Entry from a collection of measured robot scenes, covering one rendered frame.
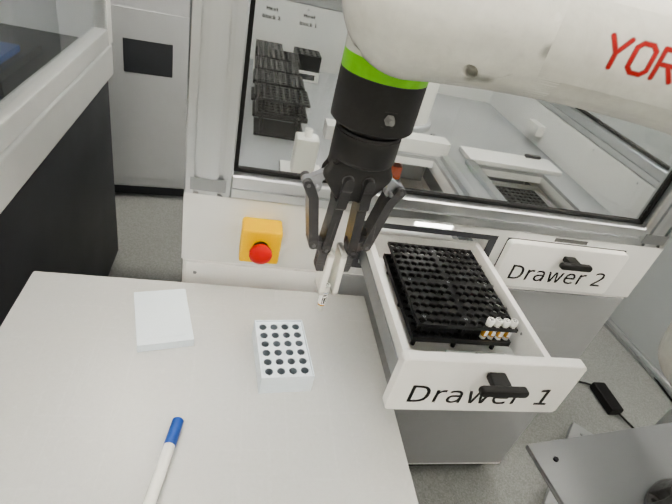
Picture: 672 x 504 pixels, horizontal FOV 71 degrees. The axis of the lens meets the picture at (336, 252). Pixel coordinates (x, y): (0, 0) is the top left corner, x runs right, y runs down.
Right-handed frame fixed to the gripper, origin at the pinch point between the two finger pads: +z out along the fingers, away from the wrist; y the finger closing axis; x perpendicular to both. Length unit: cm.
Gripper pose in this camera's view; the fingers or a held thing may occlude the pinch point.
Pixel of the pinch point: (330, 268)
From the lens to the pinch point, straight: 63.6
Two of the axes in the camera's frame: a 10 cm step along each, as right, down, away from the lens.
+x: 2.2, 6.1, -7.6
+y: -9.5, -0.4, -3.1
